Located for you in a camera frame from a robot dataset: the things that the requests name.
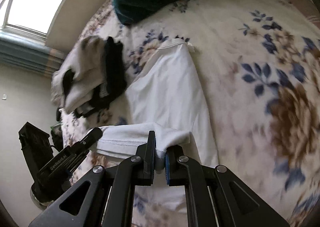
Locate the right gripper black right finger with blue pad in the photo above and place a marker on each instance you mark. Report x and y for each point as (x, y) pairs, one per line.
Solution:
(216, 196)

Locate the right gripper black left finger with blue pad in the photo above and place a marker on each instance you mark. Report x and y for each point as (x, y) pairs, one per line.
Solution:
(104, 196)

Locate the left teal striped curtain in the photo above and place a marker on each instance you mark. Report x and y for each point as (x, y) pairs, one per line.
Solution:
(29, 55)

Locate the stack of folded clothes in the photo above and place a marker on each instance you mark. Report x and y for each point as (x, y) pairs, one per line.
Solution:
(90, 78)

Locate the white t-shirt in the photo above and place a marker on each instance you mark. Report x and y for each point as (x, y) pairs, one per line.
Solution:
(166, 98)

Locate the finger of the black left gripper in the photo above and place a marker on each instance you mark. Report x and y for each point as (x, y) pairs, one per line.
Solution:
(62, 166)

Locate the floral fleece bed blanket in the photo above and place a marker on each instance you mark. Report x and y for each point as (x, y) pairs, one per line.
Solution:
(258, 65)

